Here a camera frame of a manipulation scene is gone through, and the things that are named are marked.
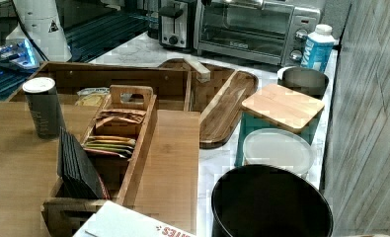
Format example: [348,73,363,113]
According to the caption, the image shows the wooden tea bag caddy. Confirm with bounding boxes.
[41,85,157,237]

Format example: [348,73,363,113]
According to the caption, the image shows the blue white water carton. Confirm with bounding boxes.
[300,24,335,73]

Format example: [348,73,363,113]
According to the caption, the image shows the black two-slot toaster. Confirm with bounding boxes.
[158,0,196,50]

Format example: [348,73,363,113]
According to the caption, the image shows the teal canister with bamboo lid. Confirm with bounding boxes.
[235,84,325,166]

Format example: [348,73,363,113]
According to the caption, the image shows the assorted tea bags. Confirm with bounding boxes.
[83,109,146,158]

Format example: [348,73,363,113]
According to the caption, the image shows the small light wooden block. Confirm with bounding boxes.
[184,57,210,83]

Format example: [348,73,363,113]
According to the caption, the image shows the dark grey cup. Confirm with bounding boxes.
[277,66,329,100]

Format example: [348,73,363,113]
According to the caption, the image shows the cinnamon oat bites box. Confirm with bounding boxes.
[72,200,196,237]

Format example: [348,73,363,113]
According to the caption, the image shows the silver toaster oven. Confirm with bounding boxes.
[195,0,326,66]

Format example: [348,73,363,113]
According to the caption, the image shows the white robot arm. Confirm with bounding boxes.
[6,0,72,62]

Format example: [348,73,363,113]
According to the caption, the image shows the black utensil bucket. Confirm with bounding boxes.
[211,165,334,237]

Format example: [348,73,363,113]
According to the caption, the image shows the wooden drawer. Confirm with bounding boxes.
[5,60,193,113]

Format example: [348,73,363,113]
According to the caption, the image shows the chips bag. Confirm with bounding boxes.
[75,87,110,107]

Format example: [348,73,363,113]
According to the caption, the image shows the grey cylinder with white cap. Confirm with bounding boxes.
[22,77,65,139]

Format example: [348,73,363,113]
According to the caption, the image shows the dark wooden serving tray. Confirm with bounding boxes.
[184,63,258,149]

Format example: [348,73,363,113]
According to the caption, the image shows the black packets stack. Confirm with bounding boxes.
[57,127,110,199]

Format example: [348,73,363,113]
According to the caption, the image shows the clear plastic lidded container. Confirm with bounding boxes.
[242,128,315,176]

